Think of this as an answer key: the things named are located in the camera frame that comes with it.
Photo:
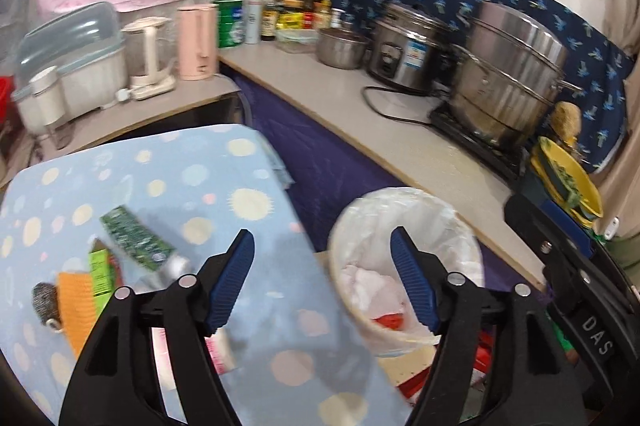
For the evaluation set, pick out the pink electric kettle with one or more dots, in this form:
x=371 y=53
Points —
x=197 y=45

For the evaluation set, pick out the dark sauce bottle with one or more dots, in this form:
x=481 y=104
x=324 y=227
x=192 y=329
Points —
x=268 y=23

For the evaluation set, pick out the white power plug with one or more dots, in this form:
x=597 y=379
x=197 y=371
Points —
x=125 y=94

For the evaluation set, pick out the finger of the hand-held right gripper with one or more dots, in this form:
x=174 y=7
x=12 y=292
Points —
x=560 y=251

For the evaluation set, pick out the purple counter curtain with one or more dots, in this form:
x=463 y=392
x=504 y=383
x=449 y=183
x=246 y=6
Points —
x=325 y=155

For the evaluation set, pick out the blue dotted tablecloth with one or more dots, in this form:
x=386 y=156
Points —
x=150 y=165

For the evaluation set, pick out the small steel pot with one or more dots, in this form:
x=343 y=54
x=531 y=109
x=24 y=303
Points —
x=340 y=50

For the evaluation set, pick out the white pump bottle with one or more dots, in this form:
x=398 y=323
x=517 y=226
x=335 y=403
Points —
x=341 y=20

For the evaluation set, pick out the brown loofah sponge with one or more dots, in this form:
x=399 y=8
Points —
x=567 y=120

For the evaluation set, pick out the green cardboard box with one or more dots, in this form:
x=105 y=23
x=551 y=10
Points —
x=100 y=276

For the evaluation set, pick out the yellow plastic basin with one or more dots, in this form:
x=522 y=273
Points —
x=585 y=186

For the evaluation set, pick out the dish rack with blue cover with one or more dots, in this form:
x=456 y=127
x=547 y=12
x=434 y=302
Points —
x=85 y=55

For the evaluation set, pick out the green plastic bag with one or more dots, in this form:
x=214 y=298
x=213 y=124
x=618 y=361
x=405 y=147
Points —
x=562 y=331

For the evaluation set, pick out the slim dark soy bottle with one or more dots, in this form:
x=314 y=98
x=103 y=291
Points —
x=315 y=5

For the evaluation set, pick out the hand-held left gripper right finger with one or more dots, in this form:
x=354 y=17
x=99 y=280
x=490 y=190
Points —
x=415 y=286

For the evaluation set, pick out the green tin can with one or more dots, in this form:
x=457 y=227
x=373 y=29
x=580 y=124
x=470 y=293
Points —
x=227 y=25

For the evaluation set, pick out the red plastic basket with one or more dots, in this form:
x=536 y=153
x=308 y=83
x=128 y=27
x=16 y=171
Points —
x=5 y=98

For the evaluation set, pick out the orange capped bottle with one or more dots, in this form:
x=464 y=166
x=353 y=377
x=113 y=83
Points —
x=327 y=13

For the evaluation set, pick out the large steel steamer pot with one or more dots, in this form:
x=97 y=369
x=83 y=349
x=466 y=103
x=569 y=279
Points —
x=510 y=70

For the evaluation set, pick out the red plastic bag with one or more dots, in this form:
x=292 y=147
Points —
x=390 y=321

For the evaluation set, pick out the steel rice cooker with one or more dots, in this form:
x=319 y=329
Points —
x=405 y=55

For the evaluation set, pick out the green patterned tube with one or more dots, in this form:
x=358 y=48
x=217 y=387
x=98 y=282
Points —
x=135 y=238

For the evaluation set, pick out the jar with yellow label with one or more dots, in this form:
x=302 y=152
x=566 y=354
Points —
x=290 y=18

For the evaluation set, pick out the white blender cup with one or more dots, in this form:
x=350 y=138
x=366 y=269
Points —
x=47 y=98

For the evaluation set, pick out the white tissue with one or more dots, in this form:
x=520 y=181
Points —
x=370 y=286

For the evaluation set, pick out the black induction cooktop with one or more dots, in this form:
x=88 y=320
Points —
x=470 y=135

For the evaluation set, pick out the trash bin with white liner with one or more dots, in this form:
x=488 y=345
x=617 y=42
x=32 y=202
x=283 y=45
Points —
x=370 y=216

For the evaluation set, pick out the white thermos bottle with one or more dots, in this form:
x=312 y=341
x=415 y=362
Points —
x=252 y=23

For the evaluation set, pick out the orange mesh sponge cloth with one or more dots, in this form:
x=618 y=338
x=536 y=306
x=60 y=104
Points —
x=75 y=306

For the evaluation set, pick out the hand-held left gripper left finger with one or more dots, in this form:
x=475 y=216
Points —
x=232 y=286

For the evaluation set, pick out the red and white packet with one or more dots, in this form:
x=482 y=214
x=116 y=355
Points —
x=482 y=353

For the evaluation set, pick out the dark blue plastic basin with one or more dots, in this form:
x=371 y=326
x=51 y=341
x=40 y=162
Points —
x=532 y=183

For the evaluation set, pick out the steel wool scrubber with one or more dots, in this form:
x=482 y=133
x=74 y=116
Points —
x=46 y=306

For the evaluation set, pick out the pink paper cup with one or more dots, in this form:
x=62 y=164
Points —
x=222 y=351

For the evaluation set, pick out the clear glass food container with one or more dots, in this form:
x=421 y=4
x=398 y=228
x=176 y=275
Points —
x=295 y=39

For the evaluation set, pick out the clear plastic sheet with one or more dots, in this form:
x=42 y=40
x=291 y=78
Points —
x=15 y=30

